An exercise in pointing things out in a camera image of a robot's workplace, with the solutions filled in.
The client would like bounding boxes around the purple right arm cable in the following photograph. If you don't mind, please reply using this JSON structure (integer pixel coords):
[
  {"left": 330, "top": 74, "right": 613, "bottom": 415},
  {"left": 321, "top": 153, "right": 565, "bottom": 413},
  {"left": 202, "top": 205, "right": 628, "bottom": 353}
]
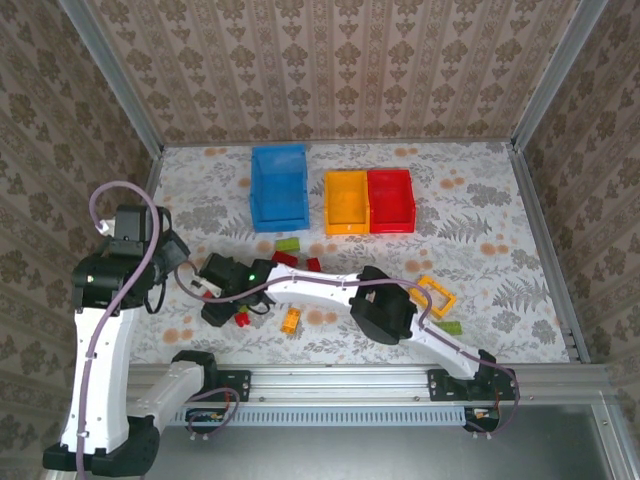
[{"left": 174, "top": 257, "right": 521, "bottom": 434}]

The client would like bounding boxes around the yellow lego window frame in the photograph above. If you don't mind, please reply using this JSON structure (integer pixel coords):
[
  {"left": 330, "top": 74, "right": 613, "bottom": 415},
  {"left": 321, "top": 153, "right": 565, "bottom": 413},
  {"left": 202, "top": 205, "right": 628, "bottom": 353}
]
[{"left": 409, "top": 274, "right": 458, "bottom": 322}]

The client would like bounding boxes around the yellow plastic bin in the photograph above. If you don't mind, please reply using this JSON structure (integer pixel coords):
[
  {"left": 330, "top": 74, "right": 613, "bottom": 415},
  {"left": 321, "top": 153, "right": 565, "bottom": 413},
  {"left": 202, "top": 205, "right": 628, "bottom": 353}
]
[{"left": 323, "top": 169, "right": 371, "bottom": 236}]

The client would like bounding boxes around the grey slotted cable duct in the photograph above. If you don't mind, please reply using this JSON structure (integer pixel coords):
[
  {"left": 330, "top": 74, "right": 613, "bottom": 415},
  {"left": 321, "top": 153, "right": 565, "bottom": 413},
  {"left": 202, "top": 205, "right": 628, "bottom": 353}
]
[{"left": 167, "top": 405, "right": 474, "bottom": 427}]

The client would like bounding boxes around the red plastic bin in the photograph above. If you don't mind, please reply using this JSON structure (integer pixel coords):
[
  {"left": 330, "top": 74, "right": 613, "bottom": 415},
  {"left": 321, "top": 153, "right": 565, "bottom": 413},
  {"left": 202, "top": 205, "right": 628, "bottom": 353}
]
[{"left": 367, "top": 168, "right": 417, "bottom": 235}]

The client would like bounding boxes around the aluminium base beam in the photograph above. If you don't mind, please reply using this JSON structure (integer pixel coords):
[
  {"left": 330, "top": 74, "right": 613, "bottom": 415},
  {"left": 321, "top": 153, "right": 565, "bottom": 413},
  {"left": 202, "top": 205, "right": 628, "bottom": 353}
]
[{"left": 127, "top": 363, "right": 616, "bottom": 406}]

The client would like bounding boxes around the grey metal panel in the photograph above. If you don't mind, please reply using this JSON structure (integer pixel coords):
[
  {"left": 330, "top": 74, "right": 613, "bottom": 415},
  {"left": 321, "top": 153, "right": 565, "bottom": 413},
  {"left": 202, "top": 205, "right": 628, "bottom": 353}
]
[{"left": 149, "top": 405, "right": 621, "bottom": 480}]

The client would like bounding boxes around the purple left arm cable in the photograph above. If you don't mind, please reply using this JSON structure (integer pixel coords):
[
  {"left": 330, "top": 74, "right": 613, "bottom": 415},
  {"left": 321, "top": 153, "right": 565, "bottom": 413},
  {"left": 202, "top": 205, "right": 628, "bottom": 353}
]
[{"left": 74, "top": 180, "right": 240, "bottom": 480}]

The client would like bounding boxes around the blue plastic bin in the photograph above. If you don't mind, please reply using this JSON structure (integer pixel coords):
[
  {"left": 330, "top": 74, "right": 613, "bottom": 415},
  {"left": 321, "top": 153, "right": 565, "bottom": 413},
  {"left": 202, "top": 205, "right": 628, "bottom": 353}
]
[{"left": 249, "top": 143, "right": 311, "bottom": 234}]

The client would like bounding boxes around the aluminium frame post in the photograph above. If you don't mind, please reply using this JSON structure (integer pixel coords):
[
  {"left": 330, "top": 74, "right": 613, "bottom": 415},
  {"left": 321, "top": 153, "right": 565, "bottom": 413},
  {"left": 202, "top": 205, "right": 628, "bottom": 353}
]
[
  {"left": 510, "top": 0, "right": 609, "bottom": 151},
  {"left": 57, "top": 0, "right": 166, "bottom": 156}
]

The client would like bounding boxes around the floral patterned table cover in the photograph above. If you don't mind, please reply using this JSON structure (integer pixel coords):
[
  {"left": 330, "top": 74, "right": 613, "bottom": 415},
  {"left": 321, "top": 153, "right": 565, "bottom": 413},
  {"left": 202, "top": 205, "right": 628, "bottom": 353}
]
[{"left": 107, "top": 142, "right": 574, "bottom": 366}]

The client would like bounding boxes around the black cable bracket with wires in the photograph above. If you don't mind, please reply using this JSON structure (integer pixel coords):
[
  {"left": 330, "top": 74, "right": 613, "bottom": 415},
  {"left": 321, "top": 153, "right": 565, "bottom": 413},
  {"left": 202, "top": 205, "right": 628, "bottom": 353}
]
[
  {"left": 187, "top": 408, "right": 226, "bottom": 432},
  {"left": 464, "top": 407, "right": 501, "bottom": 432}
]

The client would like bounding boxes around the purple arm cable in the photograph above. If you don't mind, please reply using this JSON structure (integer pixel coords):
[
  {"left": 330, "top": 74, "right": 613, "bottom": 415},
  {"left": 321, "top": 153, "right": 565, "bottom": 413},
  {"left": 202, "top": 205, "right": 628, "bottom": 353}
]
[
  {"left": 174, "top": 257, "right": 521, "bottom": 434},
  {"left": 74, "top": 180, "right": 240, "bottom": 480}
]

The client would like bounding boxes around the yellow lego brick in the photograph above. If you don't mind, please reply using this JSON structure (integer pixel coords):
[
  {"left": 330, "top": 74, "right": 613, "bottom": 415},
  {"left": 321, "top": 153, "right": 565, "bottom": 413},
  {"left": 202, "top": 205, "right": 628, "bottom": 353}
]
[{"left": 280, "top": 307, "right": 303, "bottom": 335}]

